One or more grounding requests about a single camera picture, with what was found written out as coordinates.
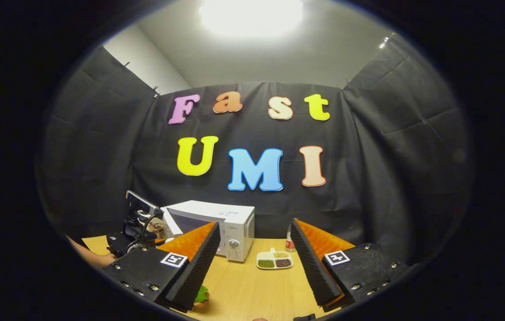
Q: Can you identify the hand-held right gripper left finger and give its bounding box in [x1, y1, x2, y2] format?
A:
[103, 222, 221, 313]

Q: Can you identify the white divided tray of grains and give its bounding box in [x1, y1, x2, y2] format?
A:
[256, 248, 294, 270]

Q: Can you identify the large ceiling light panel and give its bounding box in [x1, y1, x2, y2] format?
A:
[199, 0, 304, 38]

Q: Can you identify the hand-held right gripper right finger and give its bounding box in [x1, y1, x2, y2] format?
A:
[290, 218, 411, 312]

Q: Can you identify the white microwave oven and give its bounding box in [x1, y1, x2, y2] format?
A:
[161, 200, 256, 263]

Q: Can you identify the lettuce toast sandwich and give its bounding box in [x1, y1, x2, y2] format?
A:
[192, 285, 211, 311]

